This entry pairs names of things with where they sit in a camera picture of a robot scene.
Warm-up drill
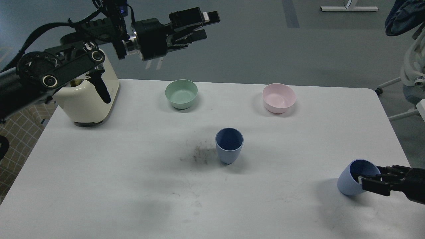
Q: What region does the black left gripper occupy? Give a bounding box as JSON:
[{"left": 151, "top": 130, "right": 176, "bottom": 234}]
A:
[{"left": 131, "top": 8, "right": 221, "bottom": 61}]

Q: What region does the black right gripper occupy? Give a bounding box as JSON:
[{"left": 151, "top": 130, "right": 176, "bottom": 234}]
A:
[{"left": 354, "top": 165, "right": 419, "bottom": 197}]

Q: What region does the blue cup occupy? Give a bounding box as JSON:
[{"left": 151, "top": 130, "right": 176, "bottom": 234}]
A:
[
  {"left": 214, "top": 127, "right": 244, "bottom": 165},
  {"left": 337, "top": 159, "right": 380, "bottom": 196}
]

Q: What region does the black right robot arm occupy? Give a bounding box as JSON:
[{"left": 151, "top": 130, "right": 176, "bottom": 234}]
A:
[{"left": 352, "top": 165, "right": 425, "bottom": 204}]

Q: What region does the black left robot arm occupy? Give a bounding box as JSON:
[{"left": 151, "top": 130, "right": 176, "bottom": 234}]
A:
[{"left": 1, "top": 0, "right": 220, "bottom": 127}]

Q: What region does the green bowl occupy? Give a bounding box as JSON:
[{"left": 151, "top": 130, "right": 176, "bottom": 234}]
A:
[{"left": 164, "top": 80, "right": 198, "bottom": 110}]

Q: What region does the white chair base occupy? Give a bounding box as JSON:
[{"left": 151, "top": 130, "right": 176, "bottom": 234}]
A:
[{"left": 375, "top": 25, "right": 425, "bottom": 121}]

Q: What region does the pink bowl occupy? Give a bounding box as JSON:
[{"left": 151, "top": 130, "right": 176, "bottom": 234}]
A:
[{"left": 262, "top": 83, "right": 297, "bottom": 114}]

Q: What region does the cream white toaster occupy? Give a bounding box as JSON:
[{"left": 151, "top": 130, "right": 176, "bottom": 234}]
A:
[{"left": 53, "top": 57, "right": 120, "bottom": 127}]

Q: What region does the dark blue fabric chair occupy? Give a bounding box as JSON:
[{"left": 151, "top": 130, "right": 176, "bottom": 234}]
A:
[{"left": 384, "top": 0, "right": 425, "bottom": 37}]

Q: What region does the white desk foot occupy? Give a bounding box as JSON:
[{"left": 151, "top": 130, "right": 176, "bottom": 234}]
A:
[{"left": 320, "top": 0, "right": 379, "bottom": 12}]

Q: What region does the beige checkered cloth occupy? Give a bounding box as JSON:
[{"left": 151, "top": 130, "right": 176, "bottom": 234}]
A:
[{"left": 0, "top": 103, "right": 57, "bottom": 201}]

